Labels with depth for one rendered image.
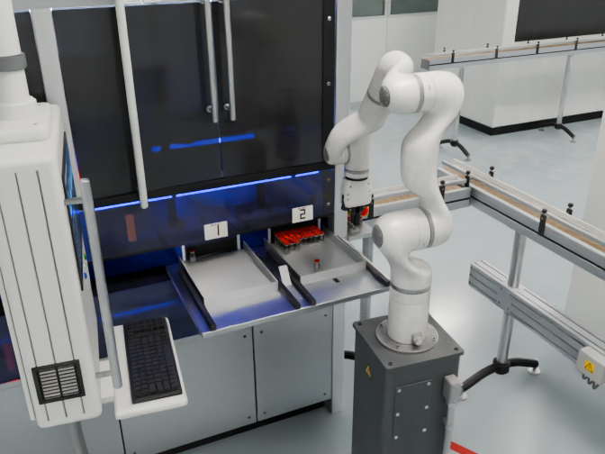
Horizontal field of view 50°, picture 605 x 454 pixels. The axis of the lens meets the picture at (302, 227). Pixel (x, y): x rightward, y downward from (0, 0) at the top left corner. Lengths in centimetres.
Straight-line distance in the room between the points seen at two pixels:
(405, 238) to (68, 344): 92
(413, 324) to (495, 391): 139
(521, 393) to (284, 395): 115
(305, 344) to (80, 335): 123
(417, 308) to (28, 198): 108
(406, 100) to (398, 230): 35
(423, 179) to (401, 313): 42
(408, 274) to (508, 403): 149
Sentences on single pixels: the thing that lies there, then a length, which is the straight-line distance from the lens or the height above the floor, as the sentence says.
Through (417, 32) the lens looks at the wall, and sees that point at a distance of 809.
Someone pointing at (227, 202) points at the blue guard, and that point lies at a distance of 229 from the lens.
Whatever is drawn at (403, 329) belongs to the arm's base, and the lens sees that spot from 195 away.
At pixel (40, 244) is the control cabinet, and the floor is 134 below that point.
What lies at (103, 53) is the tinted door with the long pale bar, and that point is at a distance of 208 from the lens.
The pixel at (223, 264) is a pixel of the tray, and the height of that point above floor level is 88.
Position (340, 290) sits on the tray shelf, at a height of 88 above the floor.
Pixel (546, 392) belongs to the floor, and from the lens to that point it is 334.
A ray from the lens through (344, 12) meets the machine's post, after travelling 230.
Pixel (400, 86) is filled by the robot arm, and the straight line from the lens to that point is 165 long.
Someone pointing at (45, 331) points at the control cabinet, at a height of 111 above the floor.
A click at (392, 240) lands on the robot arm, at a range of 176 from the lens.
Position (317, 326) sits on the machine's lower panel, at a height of 49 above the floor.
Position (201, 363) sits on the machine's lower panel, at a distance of 259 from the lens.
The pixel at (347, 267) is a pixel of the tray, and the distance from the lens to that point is 229.
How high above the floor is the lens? 201
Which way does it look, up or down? 25 degrees down
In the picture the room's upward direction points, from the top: 1 degrees counter-clockwise
